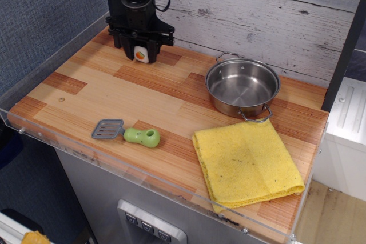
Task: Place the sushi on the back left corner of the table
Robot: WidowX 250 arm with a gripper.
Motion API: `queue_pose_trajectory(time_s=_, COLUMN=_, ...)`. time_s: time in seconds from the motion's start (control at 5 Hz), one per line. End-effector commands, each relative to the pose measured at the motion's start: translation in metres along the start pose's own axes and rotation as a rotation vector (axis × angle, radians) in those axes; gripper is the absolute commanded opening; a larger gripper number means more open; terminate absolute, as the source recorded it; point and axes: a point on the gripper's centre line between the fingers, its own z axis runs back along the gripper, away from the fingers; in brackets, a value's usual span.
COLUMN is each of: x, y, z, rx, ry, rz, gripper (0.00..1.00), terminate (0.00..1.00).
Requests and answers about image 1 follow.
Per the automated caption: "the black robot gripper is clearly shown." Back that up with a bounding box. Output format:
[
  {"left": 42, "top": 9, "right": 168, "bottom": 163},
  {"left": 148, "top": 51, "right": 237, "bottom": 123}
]
[{"left": 106, "top": 3, "right": 174, "bottom": 63}]

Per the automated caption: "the plush sushi roll toy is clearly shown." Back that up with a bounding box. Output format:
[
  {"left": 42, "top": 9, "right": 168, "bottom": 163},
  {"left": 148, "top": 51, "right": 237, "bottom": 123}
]
[{"left": 134, "top": 46, "right": 149, "bottom": 63}]

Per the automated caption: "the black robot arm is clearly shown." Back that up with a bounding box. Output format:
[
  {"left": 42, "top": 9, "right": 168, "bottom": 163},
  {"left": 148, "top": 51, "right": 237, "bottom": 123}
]
[{"left": 106, "top": 0, "right": 174, "bottom": 63}]

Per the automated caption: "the small steel pot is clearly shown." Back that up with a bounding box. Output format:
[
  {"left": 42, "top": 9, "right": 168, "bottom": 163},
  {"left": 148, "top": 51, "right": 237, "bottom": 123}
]
[{"left": 205, "top": 52, "right": 281, "bottom": 123}]

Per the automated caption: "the yellow folded cloth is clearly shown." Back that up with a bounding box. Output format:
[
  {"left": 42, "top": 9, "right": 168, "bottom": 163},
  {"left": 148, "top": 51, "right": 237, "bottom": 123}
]
[{"left": 192, "top": 120, "right": 305, "bottom": 213}]

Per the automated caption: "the silver toy fridge cabinet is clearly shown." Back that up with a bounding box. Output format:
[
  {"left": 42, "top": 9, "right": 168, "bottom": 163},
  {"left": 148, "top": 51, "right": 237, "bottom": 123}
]
[{"left": 54, "top": 146, "right": 287, "bottom": 244}]

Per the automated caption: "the silver dispenser button panel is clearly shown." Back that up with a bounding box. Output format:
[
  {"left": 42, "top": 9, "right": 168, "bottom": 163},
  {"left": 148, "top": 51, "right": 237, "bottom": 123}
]
[{"left": 117, "top": 199, "right": 188, "bottom": 243}]

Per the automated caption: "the white ribbed box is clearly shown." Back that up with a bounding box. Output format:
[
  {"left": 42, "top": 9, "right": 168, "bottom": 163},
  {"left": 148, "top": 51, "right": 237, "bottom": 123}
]
[{"left": 312, "top": 77, "right": 365, "bottom": 200}]

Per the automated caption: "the toy spatula green handle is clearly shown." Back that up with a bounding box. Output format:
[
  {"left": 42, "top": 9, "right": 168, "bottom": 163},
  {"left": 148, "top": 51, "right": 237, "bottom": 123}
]
[{"left": 91, "top": 119, "right": 161, "bottom": 148}]

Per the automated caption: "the black vertical post right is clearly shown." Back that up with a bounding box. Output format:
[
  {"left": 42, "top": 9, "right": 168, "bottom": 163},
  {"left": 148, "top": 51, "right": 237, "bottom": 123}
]
[{"left": 321, "top": 0, "right": 365, "bottom": 112}]

